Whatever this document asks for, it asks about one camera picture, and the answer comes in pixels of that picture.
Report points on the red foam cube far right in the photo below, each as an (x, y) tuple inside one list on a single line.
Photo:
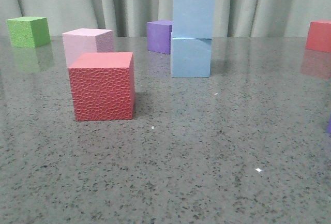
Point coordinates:
[(318, 38)]

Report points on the pink foam cube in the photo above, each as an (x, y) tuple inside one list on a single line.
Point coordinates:
[(82, 40)]

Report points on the purple cube at right edge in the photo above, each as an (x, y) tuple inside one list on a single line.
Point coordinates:
[(329, 126)]

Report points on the purple foam cube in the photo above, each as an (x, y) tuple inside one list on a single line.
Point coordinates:
[(159, 36)]

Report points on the red textured foam cube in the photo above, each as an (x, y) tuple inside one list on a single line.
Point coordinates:
[(102, 86)]

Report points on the green foam cube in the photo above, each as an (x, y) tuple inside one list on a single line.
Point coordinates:
[(28, 32)]

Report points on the grey-green curtain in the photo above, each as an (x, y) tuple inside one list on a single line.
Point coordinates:
[(233, 18)]

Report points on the light blue foam cube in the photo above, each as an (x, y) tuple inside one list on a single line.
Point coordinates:
[(193, 18), (190, 57)]

